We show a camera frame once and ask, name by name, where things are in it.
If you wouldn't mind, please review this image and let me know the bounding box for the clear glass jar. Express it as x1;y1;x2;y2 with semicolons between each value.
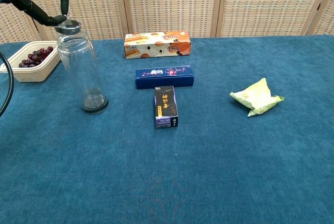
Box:
56;29;109;115

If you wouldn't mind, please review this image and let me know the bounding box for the small black box gold print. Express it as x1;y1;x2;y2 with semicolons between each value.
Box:
153;85;180;129

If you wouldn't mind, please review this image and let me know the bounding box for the dark red grape bunch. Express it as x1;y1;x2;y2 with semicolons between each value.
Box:
18;46;54;68

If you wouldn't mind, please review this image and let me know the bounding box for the orange biscuit box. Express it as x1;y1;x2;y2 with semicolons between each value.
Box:
123;30;192;60

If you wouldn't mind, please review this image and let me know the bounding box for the beige food tray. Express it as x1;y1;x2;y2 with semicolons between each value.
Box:
0;40;62;83

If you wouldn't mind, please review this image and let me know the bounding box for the long dark blue box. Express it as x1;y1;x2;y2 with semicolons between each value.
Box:
134;64;195;90

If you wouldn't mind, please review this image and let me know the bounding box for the yellow green snack packet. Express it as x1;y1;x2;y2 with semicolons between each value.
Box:
229;77;285;118

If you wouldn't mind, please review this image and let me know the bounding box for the blue carpet table cloth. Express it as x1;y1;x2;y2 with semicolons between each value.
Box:
0;34;334;224

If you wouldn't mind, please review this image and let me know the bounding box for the black cable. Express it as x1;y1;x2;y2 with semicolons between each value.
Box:
0;51;15;118

